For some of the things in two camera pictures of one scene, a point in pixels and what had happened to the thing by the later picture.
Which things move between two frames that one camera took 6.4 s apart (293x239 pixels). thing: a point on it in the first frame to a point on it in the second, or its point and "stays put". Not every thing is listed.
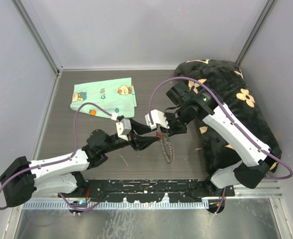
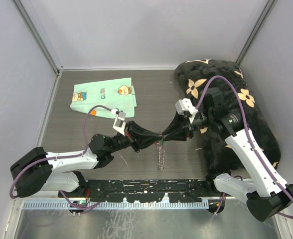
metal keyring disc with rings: [167, 136] to [160, 146]
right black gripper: [172, 130] to [179, 128]
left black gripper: [137, 142] stays put
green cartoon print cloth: [116, 96] stays put
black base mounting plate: [150, 190] stays put
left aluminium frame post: [37, 36] stays put
